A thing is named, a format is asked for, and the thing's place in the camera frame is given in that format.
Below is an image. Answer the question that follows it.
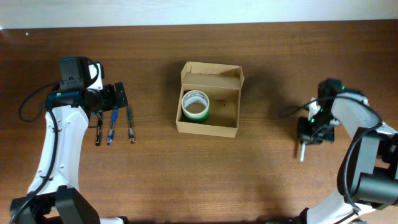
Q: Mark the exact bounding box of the black pen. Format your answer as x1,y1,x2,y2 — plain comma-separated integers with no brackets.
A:
95,112,103,146

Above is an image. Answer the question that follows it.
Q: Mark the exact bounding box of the black white marker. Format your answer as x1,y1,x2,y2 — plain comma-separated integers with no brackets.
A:
300,141,306,162

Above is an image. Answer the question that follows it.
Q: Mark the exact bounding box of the beige masking tape roll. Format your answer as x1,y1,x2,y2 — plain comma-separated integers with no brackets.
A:
182,90,210,113

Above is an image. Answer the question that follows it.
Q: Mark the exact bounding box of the green tape roll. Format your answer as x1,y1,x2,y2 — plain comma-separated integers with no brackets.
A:
183,110,209,123

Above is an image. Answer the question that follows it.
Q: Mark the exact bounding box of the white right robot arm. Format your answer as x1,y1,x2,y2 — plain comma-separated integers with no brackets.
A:
298,87,397,223

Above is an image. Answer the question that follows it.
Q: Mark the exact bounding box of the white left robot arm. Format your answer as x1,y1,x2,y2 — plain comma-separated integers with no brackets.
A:
10,81,129,223

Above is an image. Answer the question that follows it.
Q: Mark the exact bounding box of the blue pen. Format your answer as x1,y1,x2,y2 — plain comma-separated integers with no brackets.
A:
106,109,118,146

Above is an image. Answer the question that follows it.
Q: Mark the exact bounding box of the grey clear pen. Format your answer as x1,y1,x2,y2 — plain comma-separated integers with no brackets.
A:
127,105,134,144

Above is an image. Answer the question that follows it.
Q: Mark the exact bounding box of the open cardboard box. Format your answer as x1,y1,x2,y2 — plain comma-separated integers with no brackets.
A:
175,62,244,138

